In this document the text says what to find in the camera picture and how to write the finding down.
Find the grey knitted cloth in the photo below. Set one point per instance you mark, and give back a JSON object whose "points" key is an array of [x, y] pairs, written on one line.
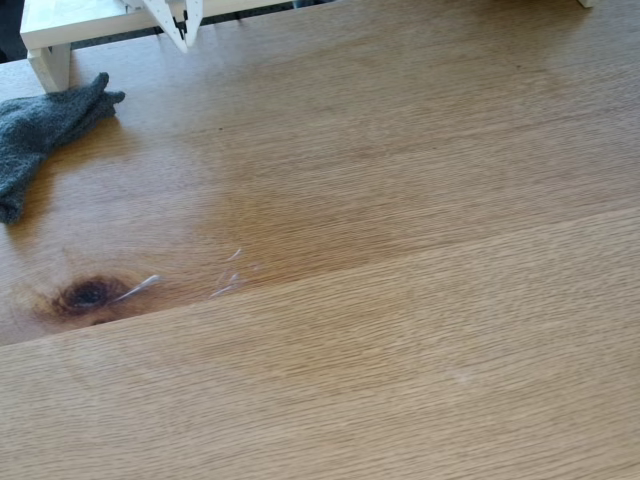
{"points": [[40, 125]]}

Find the white wooden platform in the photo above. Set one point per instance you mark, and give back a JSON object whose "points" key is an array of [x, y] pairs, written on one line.
{"points": [[75, 22]]}

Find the white wooden block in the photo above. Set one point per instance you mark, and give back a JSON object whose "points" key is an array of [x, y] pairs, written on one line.
{"points": [[588, 2]]}

